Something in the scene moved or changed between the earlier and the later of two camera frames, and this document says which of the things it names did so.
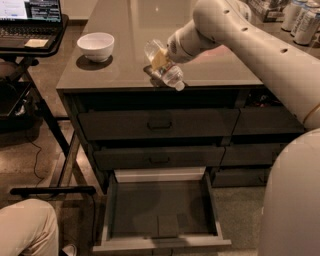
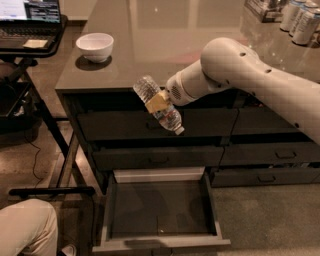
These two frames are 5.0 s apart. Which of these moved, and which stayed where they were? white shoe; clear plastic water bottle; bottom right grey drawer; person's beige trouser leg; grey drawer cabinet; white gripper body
Moved: clear plastic water bottle; white gripper body
Stayed: bottom right grey drawer; white shoe; grey drawer cabinet; person's beige trouser leg
